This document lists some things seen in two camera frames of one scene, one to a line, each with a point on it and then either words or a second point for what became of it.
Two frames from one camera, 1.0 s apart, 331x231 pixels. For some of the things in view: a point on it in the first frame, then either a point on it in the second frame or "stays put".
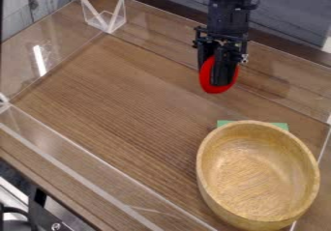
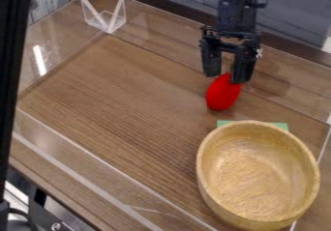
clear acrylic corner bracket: [104, 20] stays put
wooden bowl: [257, 175] stays put
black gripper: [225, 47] -> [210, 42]
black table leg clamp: [43, 219] stays put
